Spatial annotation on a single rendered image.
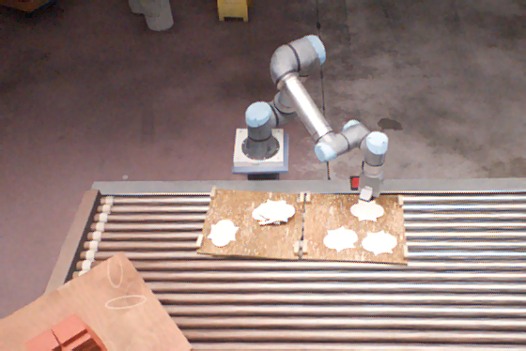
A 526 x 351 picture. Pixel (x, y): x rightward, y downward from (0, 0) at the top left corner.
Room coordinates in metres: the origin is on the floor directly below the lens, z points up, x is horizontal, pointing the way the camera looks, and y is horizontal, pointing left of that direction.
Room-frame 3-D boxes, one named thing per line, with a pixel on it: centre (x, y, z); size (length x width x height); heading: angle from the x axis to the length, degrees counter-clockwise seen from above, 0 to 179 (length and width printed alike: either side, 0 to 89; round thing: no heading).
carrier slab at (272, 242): (1.31, 0.14, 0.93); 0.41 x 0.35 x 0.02; 82
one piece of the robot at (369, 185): (1.32, -0.33, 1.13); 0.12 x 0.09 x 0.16; 152
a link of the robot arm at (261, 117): (1.81, 0.10, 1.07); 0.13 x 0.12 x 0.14; 122
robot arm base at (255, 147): (1.81, 0.11, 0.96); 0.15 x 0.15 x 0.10
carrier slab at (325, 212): (1.26, -0.28, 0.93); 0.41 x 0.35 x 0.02; 83
